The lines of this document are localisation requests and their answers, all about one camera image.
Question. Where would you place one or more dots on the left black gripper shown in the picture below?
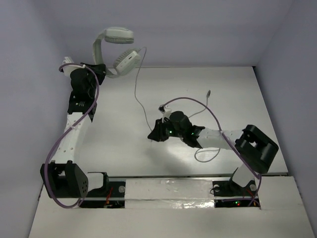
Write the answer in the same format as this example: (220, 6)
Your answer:
(95, 70)

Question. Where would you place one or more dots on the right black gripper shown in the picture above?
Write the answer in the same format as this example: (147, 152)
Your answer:
(158, 134)

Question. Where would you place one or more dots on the white grey headphones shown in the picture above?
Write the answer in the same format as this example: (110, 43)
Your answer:
(127, 61)

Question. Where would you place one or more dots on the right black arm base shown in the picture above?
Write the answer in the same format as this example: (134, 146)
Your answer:
(229, 195)

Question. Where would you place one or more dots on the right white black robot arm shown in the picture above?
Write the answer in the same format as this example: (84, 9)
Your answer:
(255, 149)

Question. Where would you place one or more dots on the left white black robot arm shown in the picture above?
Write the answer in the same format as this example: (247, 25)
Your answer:
(61, 173)

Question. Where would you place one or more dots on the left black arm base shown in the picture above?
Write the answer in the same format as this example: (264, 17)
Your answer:
(112, 197)

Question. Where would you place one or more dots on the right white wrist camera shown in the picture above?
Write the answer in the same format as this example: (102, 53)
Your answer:
(166, 112)

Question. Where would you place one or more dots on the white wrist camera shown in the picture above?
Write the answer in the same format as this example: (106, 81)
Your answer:
(166, 112)
(68, 66)

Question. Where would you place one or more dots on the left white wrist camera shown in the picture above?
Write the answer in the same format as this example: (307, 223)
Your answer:
(68, 66)

